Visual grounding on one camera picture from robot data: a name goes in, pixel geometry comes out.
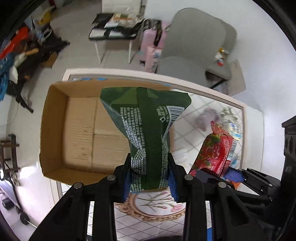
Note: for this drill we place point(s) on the front grey chair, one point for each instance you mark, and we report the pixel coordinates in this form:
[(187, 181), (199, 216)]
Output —
[(192, 42)]

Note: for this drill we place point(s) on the grey chair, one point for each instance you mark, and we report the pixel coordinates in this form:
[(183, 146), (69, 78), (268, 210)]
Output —
[(192, 42), (220, 67)]

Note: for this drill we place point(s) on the green snack packet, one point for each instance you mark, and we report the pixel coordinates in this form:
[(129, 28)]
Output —
[(145, 116)]

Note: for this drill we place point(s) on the dark wooden chair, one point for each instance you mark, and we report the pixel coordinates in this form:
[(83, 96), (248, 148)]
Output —
[(9, 165)]

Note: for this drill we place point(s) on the white board against wall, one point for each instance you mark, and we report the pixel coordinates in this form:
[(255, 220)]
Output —
[(236, 83)]

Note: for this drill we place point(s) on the purple plush toy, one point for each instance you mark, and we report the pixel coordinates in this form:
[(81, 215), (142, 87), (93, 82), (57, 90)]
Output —
[(203, 121)]

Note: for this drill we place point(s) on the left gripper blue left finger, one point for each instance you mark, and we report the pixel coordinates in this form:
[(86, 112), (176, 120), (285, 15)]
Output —
[(126, 185)]

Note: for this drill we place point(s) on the red snack packet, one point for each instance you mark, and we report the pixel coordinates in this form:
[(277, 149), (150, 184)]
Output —
[(216, 152)]

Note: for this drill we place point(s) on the patterned table mat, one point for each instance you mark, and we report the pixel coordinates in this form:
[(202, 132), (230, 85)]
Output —
[(156, 215)]

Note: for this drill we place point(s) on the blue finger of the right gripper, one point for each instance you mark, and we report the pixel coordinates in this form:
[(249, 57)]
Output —
[(234, 175)]

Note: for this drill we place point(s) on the items on grey chair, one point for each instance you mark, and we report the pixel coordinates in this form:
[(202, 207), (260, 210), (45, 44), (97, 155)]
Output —
[(221, 56)]

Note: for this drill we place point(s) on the small brown cardboard box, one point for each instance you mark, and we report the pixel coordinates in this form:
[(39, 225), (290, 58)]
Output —
[(49, 63)]

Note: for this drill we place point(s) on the pile of clothes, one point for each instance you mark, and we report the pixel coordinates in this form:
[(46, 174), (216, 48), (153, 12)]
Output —
[(8, 57)]

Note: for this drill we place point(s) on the blue yellow tissue pack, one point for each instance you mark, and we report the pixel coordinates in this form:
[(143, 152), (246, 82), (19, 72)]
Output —
[(235, 131)]

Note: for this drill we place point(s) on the white chair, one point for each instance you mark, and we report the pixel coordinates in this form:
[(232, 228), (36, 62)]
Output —
[(122, 7)]

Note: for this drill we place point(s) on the rear grey chair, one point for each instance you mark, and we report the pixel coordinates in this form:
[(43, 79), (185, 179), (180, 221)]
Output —
[(220, 67)]

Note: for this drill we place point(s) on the pink suitcase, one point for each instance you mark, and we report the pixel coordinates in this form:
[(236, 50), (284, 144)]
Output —
[(154, 34)]

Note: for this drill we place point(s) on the items on white chair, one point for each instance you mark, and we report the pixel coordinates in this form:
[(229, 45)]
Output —
[(115, 26)]

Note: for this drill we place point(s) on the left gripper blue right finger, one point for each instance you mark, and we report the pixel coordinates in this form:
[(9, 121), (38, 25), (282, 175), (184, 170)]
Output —
[(173, 187)]

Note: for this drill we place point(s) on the open cardboard box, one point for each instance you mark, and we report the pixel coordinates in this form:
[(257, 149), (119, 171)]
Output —
[(78, 141)]

